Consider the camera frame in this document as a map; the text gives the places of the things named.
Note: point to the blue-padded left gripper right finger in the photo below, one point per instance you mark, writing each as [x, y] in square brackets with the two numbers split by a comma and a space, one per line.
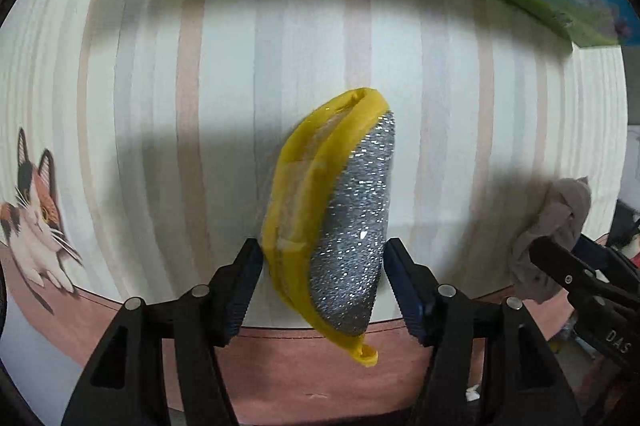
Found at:
[489, 364]

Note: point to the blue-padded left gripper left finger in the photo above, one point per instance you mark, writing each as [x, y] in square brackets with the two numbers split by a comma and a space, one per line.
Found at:
[123, 383]

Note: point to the yellow silver scrub sponge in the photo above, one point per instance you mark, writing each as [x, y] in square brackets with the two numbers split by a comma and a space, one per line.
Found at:
[326, 221]

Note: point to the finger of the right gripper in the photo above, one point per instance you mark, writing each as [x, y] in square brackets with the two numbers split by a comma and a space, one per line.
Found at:
[574, 275]
[613, 266]

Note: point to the grey sock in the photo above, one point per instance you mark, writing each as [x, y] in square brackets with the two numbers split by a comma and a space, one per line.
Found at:
[561, 218]

